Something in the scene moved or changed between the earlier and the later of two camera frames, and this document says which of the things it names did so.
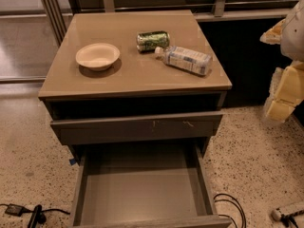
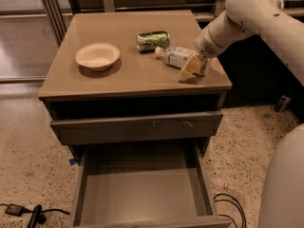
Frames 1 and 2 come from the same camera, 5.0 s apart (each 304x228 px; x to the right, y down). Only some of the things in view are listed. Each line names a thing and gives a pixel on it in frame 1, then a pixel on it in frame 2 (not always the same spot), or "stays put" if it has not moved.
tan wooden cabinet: x=137 y=95 stays put
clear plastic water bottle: x=184 y=59 stays put
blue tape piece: x=72 y=161 stays put
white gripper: x=294 y=37 to x=206 y=47
